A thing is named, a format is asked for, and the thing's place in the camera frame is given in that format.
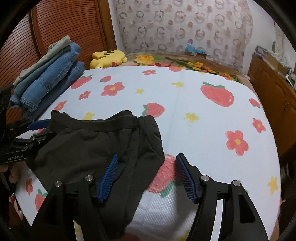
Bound black pants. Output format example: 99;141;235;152
27;110;165;240

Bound left hand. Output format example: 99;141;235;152
0;163;21;183

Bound blue denim jeans folded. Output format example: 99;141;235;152
10;42;84;121

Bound teal folded garment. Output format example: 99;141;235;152
14;45;70;96

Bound grey folded garment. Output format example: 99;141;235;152
13;35;71;87

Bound yellow Pikachu plush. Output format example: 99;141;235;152
90;50;127;69

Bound white strawberry flower blanket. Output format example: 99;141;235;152
14;66;282;241

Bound wooden louvered wardrobe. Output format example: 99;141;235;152
0;0;117;125

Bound wooden sideboard cabinet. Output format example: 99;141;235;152
248;55;295;156

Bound floral brown bedspread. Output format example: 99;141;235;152
126;53;250;86

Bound cardboard box on cabinet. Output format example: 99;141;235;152
264;52;289;76

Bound blue packet cardboard box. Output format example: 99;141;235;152
185;43;207;58

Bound patterned lace curtain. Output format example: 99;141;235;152
113;0;253;71

